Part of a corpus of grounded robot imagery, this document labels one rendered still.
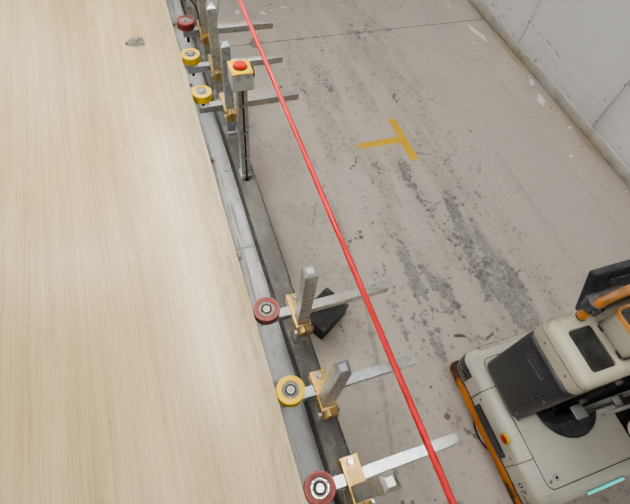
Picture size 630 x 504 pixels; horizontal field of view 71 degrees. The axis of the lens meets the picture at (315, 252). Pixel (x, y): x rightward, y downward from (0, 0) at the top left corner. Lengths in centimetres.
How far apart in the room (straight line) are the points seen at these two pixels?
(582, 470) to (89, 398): 183
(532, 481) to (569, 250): 150
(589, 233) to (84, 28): 299
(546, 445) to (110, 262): 180
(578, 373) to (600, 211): 190
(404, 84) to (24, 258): 289
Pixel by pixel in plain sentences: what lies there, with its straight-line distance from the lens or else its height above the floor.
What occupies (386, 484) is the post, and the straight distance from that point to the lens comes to 99.
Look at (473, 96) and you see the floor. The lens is 380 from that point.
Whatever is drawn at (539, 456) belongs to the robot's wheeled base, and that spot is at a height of 28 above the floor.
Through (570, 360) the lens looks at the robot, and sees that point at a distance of 171.
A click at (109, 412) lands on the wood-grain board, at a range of 132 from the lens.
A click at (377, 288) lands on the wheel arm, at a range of 149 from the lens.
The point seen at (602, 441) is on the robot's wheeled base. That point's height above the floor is 28.
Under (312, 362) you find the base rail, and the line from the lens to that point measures 151.
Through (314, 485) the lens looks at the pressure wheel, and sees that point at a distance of 124.
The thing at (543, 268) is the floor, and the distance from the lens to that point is 295.
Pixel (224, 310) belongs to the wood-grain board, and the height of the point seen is 90.
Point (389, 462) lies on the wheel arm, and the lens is 133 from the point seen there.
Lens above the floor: 213
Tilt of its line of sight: 58 degrees down
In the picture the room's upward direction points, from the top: 11 degrees clockwise
